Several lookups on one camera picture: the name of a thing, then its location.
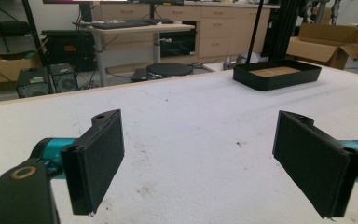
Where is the black metal stand pole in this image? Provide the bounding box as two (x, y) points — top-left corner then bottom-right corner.
(245, 0), (266, 65)

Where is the wooden drawer cabinet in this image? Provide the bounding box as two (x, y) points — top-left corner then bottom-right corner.
(92, 2), (282, 60)

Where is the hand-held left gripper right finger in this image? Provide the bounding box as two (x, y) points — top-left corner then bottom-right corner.
(272, 109), (358, 219)

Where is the black equipment case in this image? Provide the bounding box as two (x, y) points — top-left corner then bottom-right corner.
(40, 29), (97, 73)

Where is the brown cardboard box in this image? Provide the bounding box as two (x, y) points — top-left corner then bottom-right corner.
(0, 52), (43, 86)

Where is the black round stool seat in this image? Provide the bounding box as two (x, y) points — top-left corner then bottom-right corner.
(145, 62), (195, 77)

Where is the black rectangular tray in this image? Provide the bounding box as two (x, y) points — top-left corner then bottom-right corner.
(232, 59), (323, 92)

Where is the black keyboard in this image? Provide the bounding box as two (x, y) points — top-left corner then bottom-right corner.
(90, 19), (153, 31)

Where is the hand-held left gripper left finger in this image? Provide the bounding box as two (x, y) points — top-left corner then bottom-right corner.
(31, 108), (126, 217)

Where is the light wooden desk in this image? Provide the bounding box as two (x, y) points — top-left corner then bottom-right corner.
(87, 23), (196, 88)

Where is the open cardboard box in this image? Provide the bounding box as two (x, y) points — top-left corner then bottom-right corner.
(286, 21), (358, 71)

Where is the black computer tower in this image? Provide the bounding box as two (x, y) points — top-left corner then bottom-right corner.
(15, 66), (51, 99)

